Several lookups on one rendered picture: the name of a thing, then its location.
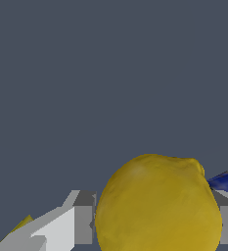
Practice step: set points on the small yellow object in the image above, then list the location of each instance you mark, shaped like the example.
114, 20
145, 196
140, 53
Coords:
24, 222

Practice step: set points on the yellow lemon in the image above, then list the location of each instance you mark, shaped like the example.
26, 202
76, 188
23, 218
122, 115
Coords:
158, 206

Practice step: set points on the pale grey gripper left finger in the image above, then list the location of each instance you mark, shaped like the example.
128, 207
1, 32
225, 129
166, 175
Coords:
56, 225

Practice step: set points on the blue patterned box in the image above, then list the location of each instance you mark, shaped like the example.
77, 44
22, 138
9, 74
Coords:
226, 181

